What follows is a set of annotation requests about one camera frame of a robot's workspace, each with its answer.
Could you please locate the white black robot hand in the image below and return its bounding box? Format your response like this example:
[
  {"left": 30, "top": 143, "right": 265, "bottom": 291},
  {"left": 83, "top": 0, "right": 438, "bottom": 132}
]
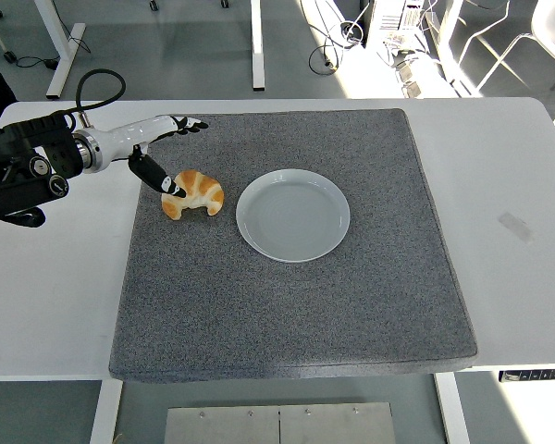
[{"left": 96, "top": 115, "right": 210, "bottom": 200}]

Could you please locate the golden croissant bread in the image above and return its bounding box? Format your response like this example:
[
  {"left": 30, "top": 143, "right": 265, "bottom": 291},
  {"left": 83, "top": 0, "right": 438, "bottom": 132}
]
[{"left": 160, "top": 169, "right": 226, "bottom": 221}]

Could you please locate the pale grey round plate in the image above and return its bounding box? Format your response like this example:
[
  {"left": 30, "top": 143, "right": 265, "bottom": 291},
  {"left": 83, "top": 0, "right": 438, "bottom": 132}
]
[{"left": 235, "top": 168, "right": 352, "bottom": 265}]

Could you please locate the grey metal plate with screws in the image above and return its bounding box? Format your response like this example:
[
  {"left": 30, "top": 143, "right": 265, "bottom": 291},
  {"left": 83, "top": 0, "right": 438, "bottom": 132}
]
[
  {"left": 278, "top": 401, "right": 397, "bottom": 444},
  {"left": 163, "top": 405, "right": 281, "bottom": 444}
]

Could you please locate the slanted white desk leg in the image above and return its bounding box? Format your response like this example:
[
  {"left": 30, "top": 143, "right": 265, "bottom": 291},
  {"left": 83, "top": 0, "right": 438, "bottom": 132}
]
[{"left": 33, "top": 0, "right": 87, "bottom": 100}]

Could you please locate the straight white desk leg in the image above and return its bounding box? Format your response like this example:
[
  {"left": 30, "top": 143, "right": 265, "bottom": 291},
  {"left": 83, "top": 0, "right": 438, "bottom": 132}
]
[{"left": 250, "top": 0, "right": 266, "bottom": 91}]

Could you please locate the grey speckled felt mat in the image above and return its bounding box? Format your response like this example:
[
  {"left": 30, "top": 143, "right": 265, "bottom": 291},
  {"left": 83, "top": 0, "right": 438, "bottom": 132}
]
[{"left": 107, "top": 107, "right": 479, "bottom": 385}]

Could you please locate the white table leg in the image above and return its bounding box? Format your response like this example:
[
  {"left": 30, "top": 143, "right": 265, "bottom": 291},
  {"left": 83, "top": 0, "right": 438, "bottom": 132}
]
[
  {"left": 88, "top": 379, "right": 124, "bottom": 444},
  {"left": 433, "top": 372, "right": 472, "bottom": 444}
]

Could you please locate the white power strip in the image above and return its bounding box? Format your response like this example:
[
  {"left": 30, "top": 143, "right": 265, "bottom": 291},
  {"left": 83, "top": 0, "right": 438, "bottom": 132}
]
[{"left": 395, "top": 50, "right": 445, "bottom": 98}]

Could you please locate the white equipment box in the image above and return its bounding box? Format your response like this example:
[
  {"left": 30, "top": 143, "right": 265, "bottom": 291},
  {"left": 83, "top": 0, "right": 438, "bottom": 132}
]
[{"left": 364, "top": 0, "right": 429, "bottom": 47}]

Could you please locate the clear tape patch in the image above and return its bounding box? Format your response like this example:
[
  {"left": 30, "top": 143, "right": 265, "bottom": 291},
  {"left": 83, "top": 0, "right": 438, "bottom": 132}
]
[{"left": 497, "top": 211, "right": 535, "bottom": 244}]

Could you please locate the table height control panel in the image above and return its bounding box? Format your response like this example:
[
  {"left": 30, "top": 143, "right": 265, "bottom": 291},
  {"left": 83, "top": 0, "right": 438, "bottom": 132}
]
[{"left": 498, "top": 368, "right": 555, "bottom": 384}]

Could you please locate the black cable with adapter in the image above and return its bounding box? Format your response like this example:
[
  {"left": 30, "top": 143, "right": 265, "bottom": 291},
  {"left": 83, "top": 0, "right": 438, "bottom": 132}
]
[{"left": 15, "top": 31, "right": 90, "bottom": 72}]

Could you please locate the black looped floor cable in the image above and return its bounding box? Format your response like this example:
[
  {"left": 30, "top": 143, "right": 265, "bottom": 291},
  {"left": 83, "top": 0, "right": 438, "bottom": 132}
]
[{"left": 308, "top": 20, "right": 366, "bottom": 71}]

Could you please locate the white wire frame chair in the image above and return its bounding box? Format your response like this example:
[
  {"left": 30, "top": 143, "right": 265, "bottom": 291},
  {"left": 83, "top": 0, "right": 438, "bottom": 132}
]
[{"left": 452, "top": 0, "right": 555, "bottom": 126}]

